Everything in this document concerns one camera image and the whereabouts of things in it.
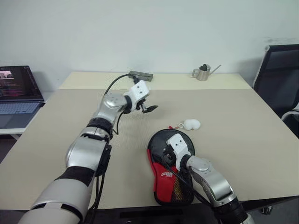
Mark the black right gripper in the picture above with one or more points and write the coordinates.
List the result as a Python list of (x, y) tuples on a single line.
[(170, 157)]

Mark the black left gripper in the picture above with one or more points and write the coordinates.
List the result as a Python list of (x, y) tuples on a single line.
[(140, 105)]

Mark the red black paddle case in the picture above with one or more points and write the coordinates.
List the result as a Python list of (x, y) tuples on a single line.
[(163, 179)]

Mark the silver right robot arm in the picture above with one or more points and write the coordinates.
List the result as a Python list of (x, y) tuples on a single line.
[(217, 184)]

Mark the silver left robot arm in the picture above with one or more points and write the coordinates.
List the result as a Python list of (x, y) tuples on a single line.
[(84, 151)]

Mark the grey rectangular box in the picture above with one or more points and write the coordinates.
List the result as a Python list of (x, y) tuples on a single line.
[(141, 75)]

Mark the steel watering can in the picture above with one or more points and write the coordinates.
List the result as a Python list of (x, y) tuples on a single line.
[(202, 74)]

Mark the black chair caster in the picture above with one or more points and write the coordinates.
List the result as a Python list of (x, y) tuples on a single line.
[(267, 210)]

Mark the black office chair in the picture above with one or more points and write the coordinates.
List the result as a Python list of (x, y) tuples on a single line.
[(278, 77)]

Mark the open laptop computer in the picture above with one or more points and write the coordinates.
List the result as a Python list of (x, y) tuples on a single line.
[(16, 93)]

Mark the white side desk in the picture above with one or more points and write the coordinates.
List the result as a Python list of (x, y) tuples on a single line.
[(9, 131)]

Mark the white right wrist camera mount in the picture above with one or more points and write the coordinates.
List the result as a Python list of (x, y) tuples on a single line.
[(178, 145)]

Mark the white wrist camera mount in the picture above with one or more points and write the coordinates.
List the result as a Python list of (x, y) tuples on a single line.
[(137, 92), (178, 145)]

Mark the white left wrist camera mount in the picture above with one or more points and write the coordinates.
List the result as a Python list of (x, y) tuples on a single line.
[(137, 92)]

